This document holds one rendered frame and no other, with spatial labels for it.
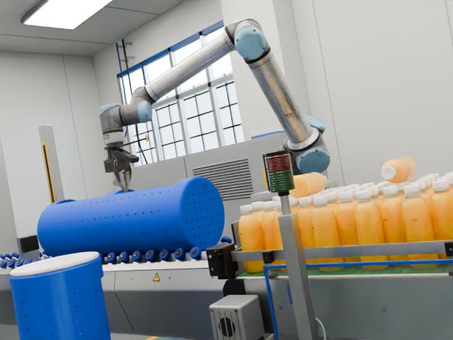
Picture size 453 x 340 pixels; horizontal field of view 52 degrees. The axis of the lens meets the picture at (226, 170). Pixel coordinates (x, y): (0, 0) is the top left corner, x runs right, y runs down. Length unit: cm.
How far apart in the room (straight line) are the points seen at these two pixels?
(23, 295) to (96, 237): 53
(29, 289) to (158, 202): 54
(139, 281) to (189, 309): 24
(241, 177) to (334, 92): 143
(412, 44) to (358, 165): 113
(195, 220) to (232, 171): 192
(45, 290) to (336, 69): 355
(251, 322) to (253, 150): 221
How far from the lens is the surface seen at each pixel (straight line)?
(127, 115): 201
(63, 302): 153
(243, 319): 135
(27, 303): 157
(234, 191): 362
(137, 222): 181
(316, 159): 208
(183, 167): 405
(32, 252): 267
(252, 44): 184
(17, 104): 705
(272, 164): 115
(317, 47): 465
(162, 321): 192
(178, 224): 168
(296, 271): 119
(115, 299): 202
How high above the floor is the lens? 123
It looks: level
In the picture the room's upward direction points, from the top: 10 degrees counter-clockwise
